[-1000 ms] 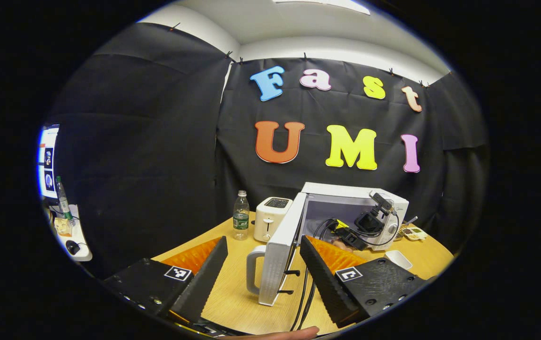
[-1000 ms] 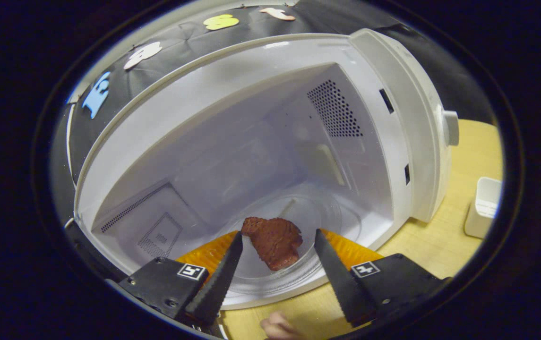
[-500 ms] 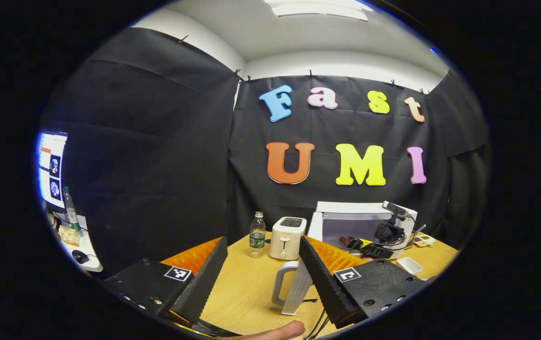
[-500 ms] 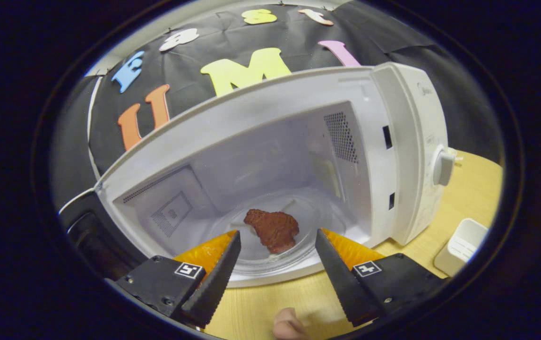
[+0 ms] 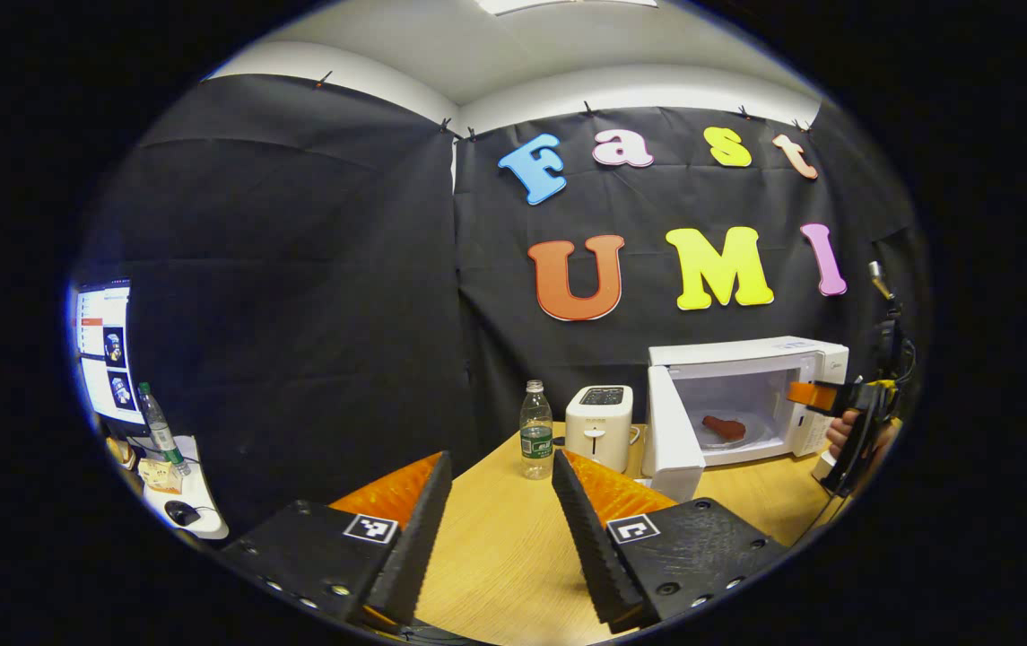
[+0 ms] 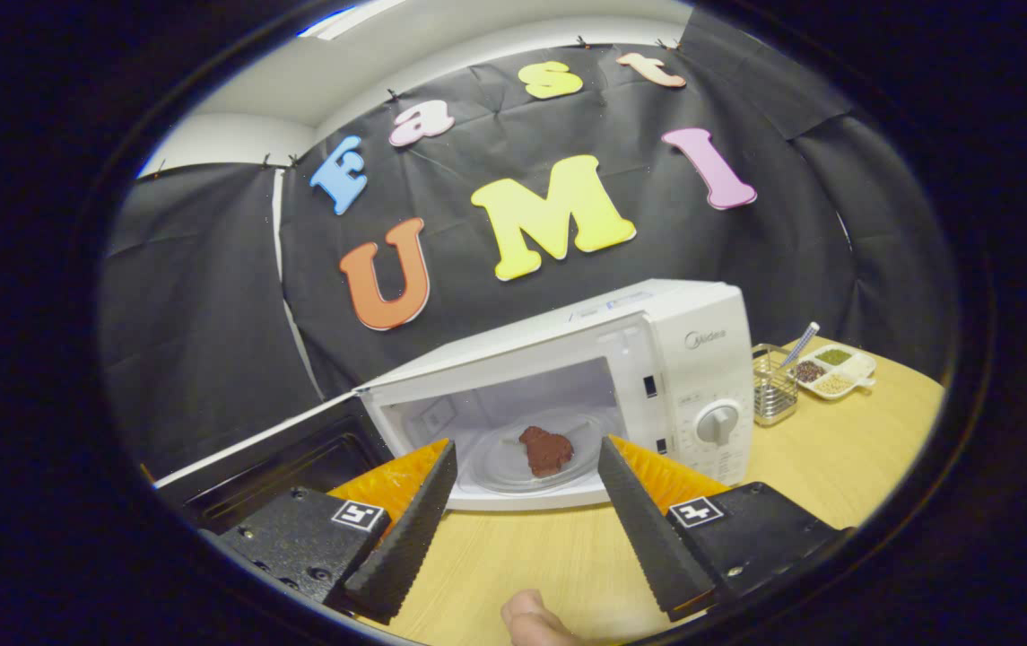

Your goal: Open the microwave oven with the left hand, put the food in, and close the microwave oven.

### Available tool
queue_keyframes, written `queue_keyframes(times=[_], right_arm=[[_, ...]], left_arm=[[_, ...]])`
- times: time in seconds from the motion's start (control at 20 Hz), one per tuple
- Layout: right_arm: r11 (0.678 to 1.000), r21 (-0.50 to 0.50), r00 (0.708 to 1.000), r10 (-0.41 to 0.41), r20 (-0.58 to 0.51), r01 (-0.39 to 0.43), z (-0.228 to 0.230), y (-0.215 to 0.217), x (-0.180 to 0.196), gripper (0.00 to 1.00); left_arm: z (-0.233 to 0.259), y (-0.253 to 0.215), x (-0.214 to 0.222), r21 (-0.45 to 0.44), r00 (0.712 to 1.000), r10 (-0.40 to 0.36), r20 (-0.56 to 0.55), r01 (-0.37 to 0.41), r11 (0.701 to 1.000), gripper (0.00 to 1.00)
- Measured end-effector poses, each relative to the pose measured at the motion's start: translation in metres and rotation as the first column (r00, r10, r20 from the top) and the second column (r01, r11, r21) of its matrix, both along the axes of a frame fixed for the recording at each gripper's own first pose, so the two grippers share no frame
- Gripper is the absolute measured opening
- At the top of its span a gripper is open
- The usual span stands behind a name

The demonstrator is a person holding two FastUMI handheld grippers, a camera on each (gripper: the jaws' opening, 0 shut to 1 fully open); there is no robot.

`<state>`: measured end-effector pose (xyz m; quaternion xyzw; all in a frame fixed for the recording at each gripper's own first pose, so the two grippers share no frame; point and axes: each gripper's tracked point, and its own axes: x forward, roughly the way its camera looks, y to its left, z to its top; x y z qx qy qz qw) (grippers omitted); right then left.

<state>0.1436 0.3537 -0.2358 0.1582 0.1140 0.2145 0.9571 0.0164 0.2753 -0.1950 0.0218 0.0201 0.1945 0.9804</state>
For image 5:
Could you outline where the green capped bottle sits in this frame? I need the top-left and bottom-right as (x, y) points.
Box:
(137, 381), (192, 477)

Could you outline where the black backdrop cloth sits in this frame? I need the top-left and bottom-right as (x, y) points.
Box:
(74, 74), (924, 539)

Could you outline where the yellow packet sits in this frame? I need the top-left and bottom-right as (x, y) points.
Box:
(137, 457), (185, 495)

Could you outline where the white toaster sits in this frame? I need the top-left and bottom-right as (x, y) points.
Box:
(564, 385), (641, 475)

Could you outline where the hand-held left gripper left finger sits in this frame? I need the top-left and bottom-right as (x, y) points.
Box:
(220, 450), (454, 627)

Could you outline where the clear plastic water bottle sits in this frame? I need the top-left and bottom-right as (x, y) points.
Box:
(518, 380), (556, 481)

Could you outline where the row of small cloth clips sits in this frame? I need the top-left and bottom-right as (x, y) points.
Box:
(314, 70), (812, 143)

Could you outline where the computer monitor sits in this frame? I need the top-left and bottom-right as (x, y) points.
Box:
(72, 279), (135, 428)

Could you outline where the white microwave oven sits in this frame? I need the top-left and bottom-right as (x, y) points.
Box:
(641, 336), (850, 504)

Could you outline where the reddish brown meat piece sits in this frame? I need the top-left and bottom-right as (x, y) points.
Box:
(701, 414), (748, 443)

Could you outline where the dark upright stand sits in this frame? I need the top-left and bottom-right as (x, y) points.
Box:
(866, 259), (918, 382)

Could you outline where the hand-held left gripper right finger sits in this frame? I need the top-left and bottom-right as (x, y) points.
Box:
(552, 450), (790, 634)

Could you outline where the ceiling light panel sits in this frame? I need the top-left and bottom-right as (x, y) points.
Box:
(475, 0), (659, 16)

